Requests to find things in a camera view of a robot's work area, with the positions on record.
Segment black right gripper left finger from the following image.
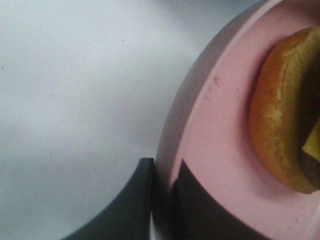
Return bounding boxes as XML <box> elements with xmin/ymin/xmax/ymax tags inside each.
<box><xmin>65</xmin><ymin>157</ymin><xmax>155</xmax><ymax>240</ymax></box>

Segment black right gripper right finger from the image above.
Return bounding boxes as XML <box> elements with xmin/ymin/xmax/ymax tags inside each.
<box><xmin>175</xmin><ymin>161</ymin><xmax>310</xmax><ymax>240</ymax></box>

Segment pink plate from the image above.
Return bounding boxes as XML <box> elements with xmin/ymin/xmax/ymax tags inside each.
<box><xmin>153</xmin><ymin>0</ymin><xmax>320</xmax><ymax>240</ymax></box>

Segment burger with lettuce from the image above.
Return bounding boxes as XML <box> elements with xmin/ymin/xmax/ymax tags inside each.
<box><xmin>248</xmin><ymin>26</ymin><xmax>320</xmax><ymax>194</ymax></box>

